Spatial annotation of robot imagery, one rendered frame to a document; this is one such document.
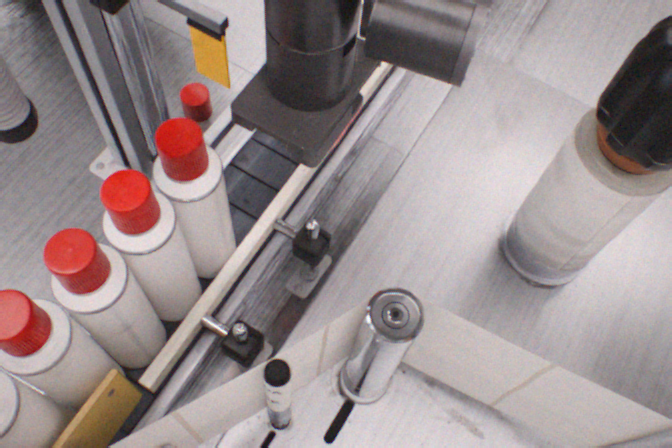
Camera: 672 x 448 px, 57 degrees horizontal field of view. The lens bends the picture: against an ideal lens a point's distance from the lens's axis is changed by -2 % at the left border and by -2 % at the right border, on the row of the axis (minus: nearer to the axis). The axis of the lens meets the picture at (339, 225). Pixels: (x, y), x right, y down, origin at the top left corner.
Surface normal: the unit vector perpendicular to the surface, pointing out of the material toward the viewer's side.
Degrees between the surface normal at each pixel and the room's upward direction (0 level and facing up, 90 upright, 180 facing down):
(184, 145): 2
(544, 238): 88
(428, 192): 0
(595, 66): 0
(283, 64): 90
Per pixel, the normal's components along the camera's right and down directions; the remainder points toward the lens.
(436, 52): -0.30, 0.63
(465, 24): -0.13, 0.09
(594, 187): -0.69, 0.65
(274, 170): 0.07, -0.44
